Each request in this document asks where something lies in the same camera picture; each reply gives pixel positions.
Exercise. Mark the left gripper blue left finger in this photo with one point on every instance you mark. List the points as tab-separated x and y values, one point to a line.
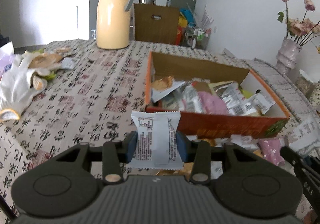
116	152

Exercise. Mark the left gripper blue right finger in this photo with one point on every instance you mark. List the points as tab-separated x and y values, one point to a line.
197	152

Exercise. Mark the white printed snack packet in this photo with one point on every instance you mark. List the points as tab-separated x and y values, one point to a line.
156	146

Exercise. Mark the small pink snack packet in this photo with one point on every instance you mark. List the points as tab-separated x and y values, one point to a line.
270	149

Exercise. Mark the orange pumpkin cardboard box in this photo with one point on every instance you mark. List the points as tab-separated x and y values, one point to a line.
216	125

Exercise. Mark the calligraphy print tablecloth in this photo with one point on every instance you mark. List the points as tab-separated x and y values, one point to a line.
91	103

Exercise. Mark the grey quilted blanket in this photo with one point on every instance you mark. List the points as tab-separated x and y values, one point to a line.
297	104

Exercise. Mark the bread picture snack packet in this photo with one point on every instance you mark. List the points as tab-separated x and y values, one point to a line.
164	86

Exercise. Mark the pink textured vase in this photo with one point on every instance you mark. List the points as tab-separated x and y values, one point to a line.
287	56

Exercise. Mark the red gift box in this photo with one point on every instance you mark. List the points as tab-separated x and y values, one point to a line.
179	35

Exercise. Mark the dried pink roses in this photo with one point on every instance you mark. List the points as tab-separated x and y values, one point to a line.
301	28

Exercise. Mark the yellow thermos jug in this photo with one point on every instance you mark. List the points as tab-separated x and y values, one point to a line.
113	24

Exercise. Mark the wire storage rack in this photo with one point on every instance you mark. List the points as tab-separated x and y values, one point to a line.
197	37

